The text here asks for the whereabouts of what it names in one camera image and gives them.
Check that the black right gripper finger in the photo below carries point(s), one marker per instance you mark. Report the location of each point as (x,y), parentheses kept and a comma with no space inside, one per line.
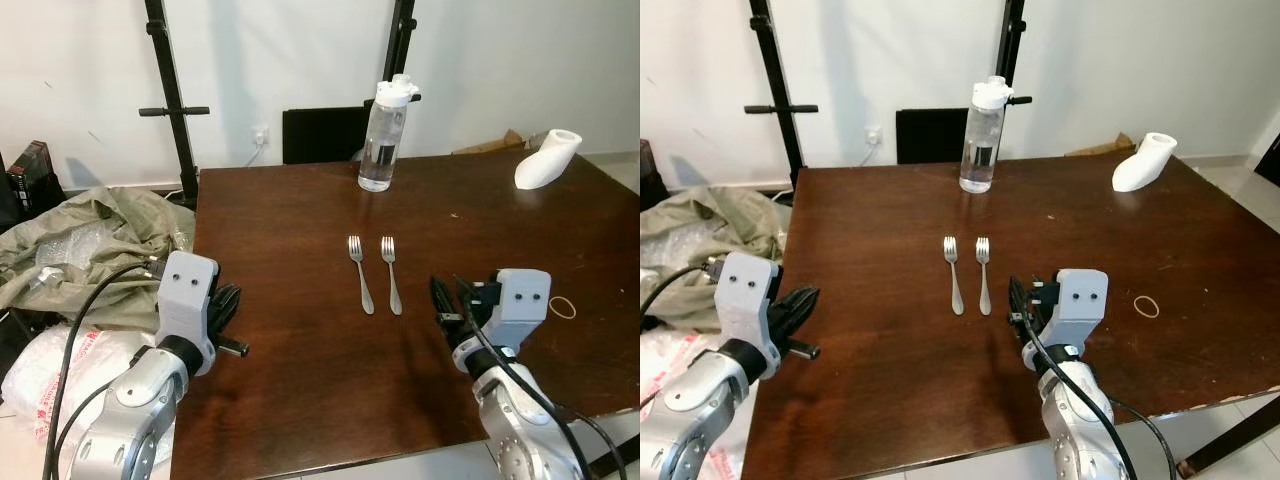
(1018,300)
(442,300)

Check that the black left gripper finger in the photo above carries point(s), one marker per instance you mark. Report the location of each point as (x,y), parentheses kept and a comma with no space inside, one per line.
(226,302)
(795,303)

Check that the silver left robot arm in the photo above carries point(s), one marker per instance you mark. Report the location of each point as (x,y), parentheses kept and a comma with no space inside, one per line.
(690,415)
(135,410)

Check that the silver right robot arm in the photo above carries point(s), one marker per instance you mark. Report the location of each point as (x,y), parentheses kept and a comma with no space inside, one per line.
(525,425)
(1080,420)

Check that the silver fork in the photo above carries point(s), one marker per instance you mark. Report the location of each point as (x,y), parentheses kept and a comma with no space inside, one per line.
(361,278)
(985,280)
(955,278)
(392,280)

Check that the tan rubber band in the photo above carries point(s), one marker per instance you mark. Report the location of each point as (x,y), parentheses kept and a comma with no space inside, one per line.
(551,303)
(1136,303)

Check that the dark brown wooden table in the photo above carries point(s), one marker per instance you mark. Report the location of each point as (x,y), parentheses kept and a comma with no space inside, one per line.
(320,360)
(900,370)

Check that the olive green cloth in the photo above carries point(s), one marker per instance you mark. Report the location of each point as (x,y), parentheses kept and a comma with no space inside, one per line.
(720,225)
(120,235)

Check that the white plastic bag red print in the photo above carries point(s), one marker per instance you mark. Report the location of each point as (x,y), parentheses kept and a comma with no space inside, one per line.
(85,365)
(665,365)

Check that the clear bubble wrap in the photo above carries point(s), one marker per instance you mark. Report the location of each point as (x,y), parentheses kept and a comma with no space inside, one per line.
(70,245)
(675,250)

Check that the brown cardboard piece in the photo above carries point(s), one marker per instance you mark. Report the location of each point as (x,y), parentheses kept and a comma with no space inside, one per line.
(490,145)
(1100,148)

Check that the clear water bottle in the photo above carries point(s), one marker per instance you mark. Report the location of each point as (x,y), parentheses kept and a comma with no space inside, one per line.
(983,140)
(383,140)

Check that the white plastic tube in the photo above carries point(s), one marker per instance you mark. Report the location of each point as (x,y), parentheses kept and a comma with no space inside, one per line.
(1142,165)
(545,162)

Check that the black panel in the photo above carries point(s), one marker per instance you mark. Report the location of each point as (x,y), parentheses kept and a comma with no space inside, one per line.
(320,135)
(930,135)

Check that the black box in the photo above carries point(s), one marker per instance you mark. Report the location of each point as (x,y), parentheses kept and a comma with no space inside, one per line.
(30,175)
(646,165)

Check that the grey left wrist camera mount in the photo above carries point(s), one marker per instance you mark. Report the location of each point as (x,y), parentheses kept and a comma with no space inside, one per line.
(745,295)
(185,295)

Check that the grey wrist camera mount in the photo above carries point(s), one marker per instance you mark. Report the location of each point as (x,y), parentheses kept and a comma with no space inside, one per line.
(520,300)
(745,295)
(185,295)
(1080,300)

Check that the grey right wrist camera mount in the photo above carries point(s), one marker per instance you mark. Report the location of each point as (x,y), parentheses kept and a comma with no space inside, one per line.
(1080,300)
(520,300)

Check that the white wall socket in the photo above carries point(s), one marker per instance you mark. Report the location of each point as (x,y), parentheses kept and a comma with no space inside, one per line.
(874,136)
(261,135)

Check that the dark object by wall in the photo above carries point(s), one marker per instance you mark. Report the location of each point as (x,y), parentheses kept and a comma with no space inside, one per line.
(1270,160)

